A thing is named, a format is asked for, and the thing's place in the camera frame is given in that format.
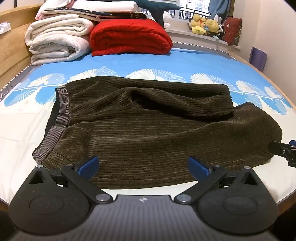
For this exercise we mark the red folded blanket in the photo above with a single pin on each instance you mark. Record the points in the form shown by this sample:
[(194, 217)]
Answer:
[(129, 37)]

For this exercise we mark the black window railing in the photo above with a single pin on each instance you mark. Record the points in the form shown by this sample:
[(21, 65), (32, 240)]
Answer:
[(187, 12)]

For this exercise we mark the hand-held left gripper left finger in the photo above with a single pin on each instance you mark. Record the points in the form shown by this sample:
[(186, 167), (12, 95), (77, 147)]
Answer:
[(89, 165)]

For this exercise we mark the pink cloth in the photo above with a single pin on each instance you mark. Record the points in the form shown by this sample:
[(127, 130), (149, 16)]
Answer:
[(42, 10)]

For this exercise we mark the yellow bear plush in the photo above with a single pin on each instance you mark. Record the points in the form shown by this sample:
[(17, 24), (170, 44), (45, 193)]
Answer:
[(211, 25)]

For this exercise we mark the dark plush toy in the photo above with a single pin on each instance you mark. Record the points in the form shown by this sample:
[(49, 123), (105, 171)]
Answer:
[(220, 31)]

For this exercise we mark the teal shark plush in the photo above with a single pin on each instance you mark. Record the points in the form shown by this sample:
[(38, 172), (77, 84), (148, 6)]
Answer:
[(159, 10)]

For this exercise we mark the blue and white bed sheet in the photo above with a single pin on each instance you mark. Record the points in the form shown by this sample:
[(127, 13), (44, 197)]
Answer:
[(138, 62)]

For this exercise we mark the small white box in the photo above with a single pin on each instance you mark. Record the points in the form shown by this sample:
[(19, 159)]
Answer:
[(4, 27)]

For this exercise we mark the white folded pillow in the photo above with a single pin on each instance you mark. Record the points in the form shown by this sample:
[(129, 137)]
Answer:
[(101, 4)]

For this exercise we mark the white plush toy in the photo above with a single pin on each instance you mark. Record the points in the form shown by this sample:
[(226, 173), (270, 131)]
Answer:
[(167, 17)]

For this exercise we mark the white window sill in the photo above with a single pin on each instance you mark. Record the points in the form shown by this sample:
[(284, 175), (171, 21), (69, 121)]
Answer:
[(185, 34)]

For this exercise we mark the yellow duck plush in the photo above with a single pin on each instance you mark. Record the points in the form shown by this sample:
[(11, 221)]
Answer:
[(197, 22)]

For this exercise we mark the dark patterned folded blanket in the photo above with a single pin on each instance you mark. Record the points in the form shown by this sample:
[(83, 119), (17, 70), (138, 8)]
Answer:
[(115, 14)]

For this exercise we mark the cream folded blanket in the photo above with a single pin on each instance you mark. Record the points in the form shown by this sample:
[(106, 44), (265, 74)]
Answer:
[(57, 25)]

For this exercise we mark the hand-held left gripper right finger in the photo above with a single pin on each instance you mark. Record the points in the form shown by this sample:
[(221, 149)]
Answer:
[(197, 166)]

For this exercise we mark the blue curtain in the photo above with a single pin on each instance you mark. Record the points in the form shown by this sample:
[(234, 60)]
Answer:
[(217, 7)]

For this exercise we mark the dark red cushion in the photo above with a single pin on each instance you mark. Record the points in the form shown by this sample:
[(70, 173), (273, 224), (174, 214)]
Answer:
[(232, 30)]

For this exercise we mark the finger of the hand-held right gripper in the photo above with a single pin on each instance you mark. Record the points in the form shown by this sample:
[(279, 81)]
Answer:
[(293, 143), (277, 148)]

